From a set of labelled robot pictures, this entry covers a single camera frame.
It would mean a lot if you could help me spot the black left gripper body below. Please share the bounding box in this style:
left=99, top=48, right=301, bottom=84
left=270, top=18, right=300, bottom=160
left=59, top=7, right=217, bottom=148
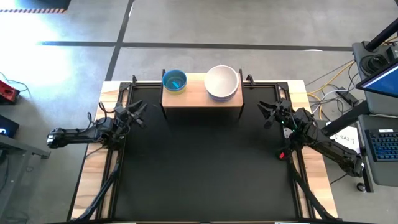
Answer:
left=113, top=105, right=138, bottom=131

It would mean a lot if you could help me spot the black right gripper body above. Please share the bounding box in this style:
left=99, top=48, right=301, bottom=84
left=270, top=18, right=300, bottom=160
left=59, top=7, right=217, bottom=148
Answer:
left=269, top=98, right=297, bottom=126

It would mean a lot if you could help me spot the blue translucent small bowl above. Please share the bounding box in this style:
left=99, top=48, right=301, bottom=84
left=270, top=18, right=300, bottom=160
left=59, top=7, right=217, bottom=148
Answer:
left=161, top=69, right=188, bottom=93

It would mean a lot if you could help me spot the white bowl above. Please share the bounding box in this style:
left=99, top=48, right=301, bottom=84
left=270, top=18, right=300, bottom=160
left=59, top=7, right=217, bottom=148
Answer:
left=203, top=65, right=240, bottom=98

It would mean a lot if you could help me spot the black diagonal support bar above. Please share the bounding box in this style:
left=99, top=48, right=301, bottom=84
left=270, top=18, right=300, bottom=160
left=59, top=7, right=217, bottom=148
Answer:
left=322, top=100, right=371, bottom=137

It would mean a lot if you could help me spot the white paper label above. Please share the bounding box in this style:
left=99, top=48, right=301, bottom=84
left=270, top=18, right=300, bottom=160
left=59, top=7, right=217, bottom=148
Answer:
left=329, top=126, right=361, bottom=153

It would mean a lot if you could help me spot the black power strip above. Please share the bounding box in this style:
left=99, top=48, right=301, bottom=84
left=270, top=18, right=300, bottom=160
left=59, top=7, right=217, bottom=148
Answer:
left=335, top=88, right=361, bottom=106

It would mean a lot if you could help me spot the black table mat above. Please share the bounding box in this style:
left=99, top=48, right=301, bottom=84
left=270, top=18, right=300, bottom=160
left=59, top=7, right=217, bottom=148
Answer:
left=116, top=86, right=299, bottom=220

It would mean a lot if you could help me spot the backlit black keyboard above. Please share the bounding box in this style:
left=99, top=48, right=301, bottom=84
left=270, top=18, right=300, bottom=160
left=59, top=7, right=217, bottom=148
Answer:
left=364, top=128, right=398, bottom=162

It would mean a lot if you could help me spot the monitor with blue screen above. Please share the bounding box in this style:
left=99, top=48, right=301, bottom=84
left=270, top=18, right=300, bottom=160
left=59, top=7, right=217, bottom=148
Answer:
left=356, top=58, right=398, bottom=100

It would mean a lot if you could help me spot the grey metal stand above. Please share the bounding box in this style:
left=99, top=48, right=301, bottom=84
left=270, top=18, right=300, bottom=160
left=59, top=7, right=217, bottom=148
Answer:
left=0, top=133, right=51, bottom=224

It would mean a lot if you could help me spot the black device with blue light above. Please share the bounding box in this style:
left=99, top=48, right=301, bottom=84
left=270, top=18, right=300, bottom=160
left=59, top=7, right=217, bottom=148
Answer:
left=0, top=114, right=20, bottom=139

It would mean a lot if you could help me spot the red device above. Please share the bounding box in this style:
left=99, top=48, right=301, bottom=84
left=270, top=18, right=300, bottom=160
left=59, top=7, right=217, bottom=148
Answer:
left=0, top=80, right=20, bottom=105

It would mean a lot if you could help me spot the grey equipment cart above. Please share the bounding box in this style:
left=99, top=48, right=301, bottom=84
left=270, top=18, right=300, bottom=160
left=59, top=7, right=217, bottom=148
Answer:
left=351, top=40, right=398, bottom=187

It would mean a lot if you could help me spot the black monitor pole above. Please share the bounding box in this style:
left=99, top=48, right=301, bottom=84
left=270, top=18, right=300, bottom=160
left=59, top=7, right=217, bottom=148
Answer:
left=364, top=21, right=398, bottom=52

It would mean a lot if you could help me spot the black mat with hazard stripes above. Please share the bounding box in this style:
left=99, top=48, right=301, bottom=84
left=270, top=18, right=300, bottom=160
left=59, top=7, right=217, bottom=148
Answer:
left=0, top=0, right=72, bottom=14

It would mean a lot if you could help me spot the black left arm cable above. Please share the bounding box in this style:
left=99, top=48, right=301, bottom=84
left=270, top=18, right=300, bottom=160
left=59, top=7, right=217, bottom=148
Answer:
left=86, top=101, right=116, bottom=127

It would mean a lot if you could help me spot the white cable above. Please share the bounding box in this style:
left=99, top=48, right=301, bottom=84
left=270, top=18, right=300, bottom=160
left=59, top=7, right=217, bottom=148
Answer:
left=310, top=89, right=346, bottom=113

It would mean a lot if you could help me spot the wooden shelf with black frame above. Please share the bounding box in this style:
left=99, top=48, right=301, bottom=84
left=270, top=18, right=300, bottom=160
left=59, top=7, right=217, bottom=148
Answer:
left=158, top=68, right=244, bottom=121

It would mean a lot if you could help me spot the yellow cable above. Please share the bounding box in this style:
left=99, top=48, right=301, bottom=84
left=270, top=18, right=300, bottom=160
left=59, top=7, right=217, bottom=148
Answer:
left=307, top=60, right=356, bottom=121

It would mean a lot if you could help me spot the coiled black cable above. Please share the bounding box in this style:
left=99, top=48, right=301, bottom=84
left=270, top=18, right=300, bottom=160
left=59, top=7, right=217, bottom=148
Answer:
left=359, top=54, right=389, bottom=75

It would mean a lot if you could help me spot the blue cable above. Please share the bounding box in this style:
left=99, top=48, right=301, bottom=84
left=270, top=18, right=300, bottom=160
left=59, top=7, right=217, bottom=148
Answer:
left=0, top=72, right=30, bottom=94

